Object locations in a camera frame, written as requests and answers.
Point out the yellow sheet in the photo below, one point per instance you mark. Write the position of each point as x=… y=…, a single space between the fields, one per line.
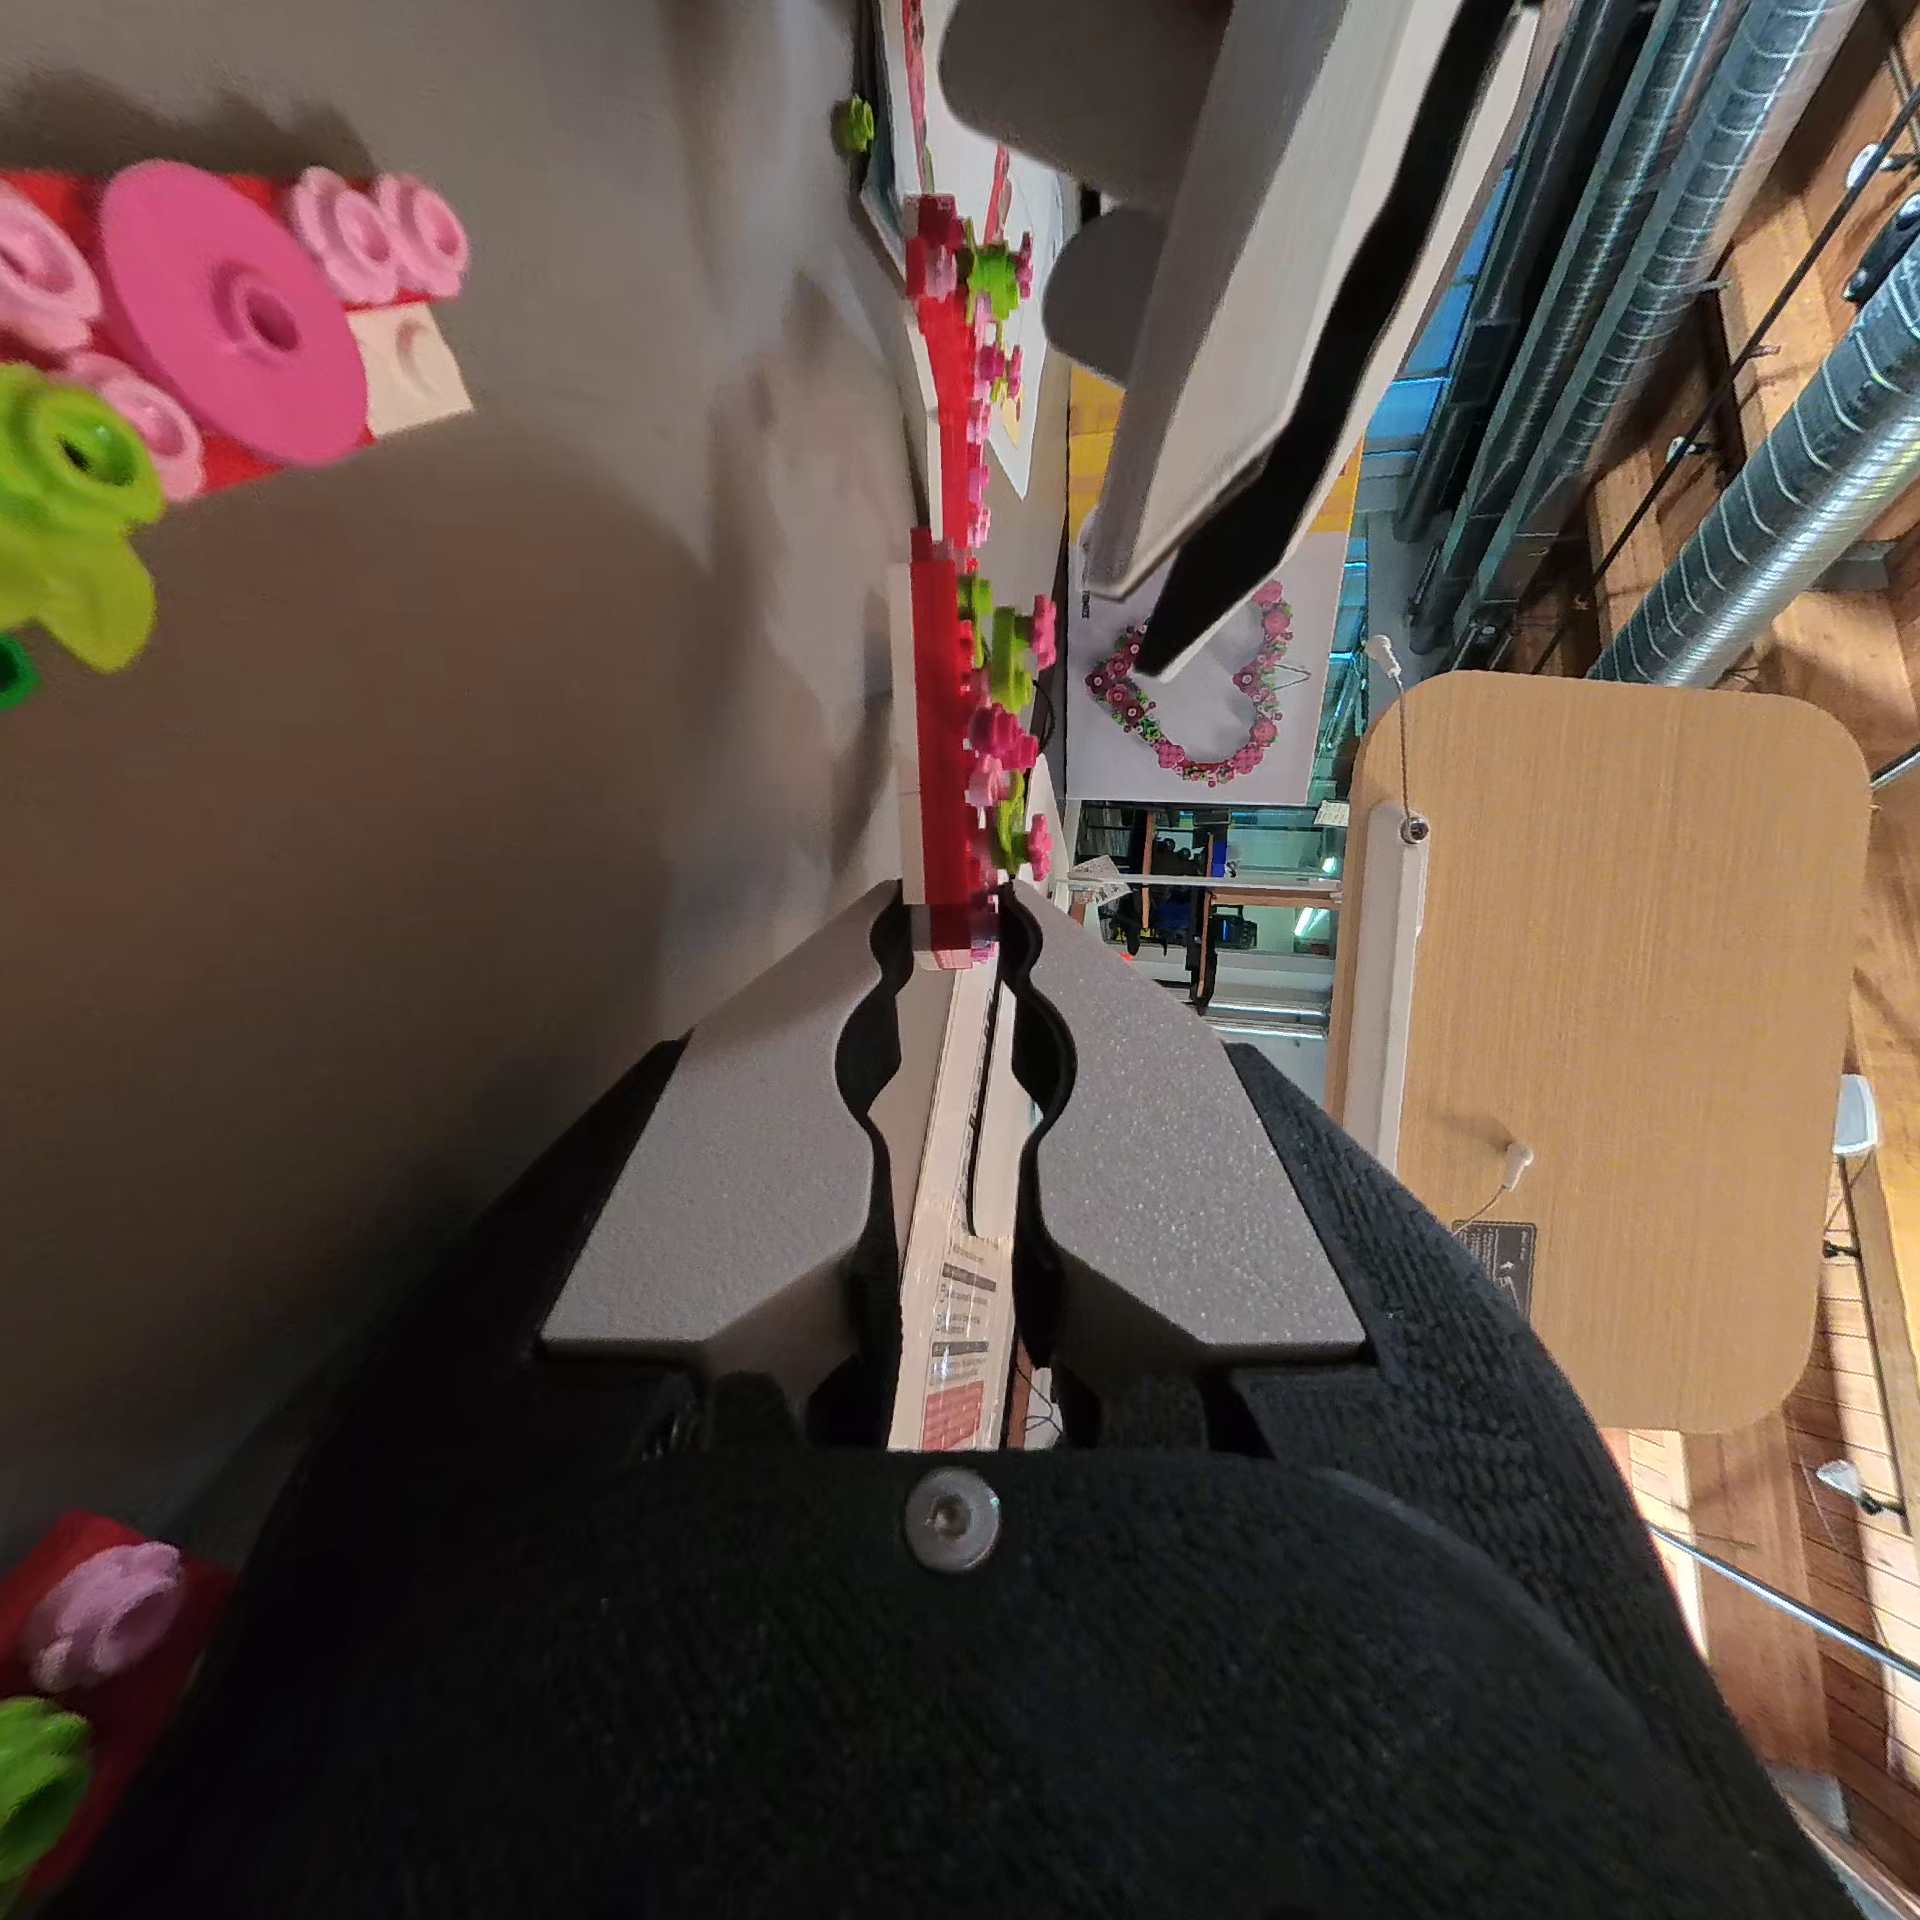
x=1097 y=438

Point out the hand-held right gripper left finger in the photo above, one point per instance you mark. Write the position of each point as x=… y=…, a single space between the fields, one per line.
x=717 y=1183

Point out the short red lego segment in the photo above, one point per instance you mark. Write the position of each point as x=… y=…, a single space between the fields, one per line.
x=106 y=1614

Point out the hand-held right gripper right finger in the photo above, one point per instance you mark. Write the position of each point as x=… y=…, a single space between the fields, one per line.
x=1183 y=1183

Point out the lime green lego piece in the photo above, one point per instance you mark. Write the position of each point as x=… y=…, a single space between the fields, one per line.
x=857 y=126

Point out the light wooden table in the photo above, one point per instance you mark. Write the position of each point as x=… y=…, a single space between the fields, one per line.
x=1636 y=1048

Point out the long red lego flower segment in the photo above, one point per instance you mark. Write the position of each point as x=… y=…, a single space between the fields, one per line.
x=226 y=311

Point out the red lego heart frame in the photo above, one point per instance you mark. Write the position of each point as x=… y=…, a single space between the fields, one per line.
x=934 y=706

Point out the white cardboard box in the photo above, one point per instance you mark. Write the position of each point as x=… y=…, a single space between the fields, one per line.
x=946 y=1200

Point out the silver spiral ventilation duct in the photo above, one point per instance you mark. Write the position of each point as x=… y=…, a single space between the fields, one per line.
x=1789 y=496
x=1662 y=238

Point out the flower heart picture sheet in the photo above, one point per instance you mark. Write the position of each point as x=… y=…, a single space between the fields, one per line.
x=1201 y=706

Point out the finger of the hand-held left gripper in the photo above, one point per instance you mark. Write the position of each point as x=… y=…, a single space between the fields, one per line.
x=1278 y=224

